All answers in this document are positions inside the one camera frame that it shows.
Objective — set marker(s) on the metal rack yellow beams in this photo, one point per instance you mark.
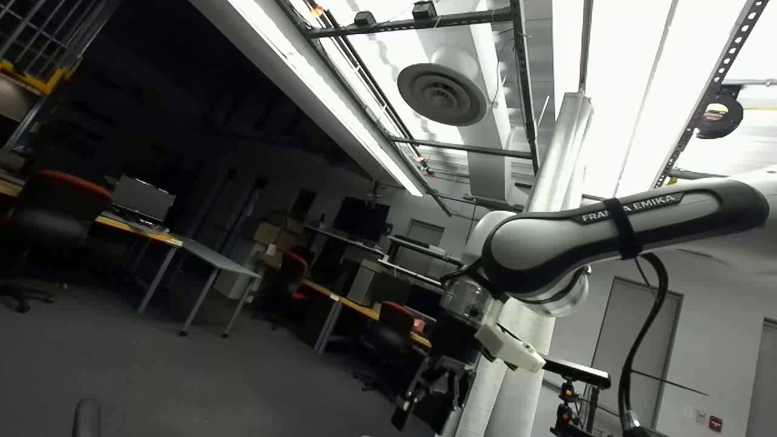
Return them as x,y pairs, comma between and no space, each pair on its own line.
38,75

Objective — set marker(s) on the black ceiling pipe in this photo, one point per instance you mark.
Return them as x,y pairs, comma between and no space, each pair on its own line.
405,25

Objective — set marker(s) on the round ceiling air vent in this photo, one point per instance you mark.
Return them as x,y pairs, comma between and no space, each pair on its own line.
442,94

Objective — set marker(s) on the wood top desk grey legs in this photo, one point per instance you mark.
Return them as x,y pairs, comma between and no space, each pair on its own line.
208,259

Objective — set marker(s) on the long white ceiling light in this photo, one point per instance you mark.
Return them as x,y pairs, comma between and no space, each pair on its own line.
323,88

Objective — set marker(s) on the black computer monitor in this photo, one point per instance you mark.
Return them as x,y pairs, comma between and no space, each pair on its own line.
363,219
420,259

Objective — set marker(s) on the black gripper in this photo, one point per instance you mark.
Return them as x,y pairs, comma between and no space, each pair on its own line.
459,338

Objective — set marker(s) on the grey door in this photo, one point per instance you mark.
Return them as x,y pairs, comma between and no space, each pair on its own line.
627,340

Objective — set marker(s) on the white black Franka robot arm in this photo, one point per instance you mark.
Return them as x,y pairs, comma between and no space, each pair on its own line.
584,233

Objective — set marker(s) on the white pillar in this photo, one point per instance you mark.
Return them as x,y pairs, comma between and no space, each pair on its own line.
560,170

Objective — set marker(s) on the perforated metal ceiling strut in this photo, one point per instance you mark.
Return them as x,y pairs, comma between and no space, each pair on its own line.
712,75

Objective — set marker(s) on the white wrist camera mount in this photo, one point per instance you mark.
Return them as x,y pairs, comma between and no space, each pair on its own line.
511,349

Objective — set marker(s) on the grey box on desk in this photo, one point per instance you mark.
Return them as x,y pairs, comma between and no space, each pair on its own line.
141,201

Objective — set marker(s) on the red fire alarm box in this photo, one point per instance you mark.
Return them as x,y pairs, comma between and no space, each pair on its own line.
715,421

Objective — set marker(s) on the black round ceiling device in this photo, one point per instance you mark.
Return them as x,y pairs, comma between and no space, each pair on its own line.
719,112

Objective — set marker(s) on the large red office chair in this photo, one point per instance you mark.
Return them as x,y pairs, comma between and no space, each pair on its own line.
57,210

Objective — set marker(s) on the black camera on stand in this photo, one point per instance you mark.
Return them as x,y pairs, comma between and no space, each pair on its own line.
577,375

